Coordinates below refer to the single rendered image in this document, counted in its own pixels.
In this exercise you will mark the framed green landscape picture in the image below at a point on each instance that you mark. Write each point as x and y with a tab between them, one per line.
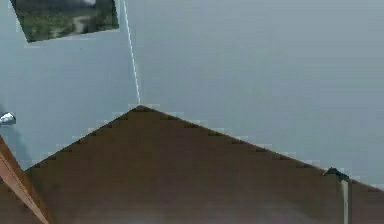
66	18

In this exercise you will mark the silver lamp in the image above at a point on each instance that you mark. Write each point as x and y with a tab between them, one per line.
7	119

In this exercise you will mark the pale post with black cap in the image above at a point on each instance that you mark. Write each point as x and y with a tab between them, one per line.
344	200

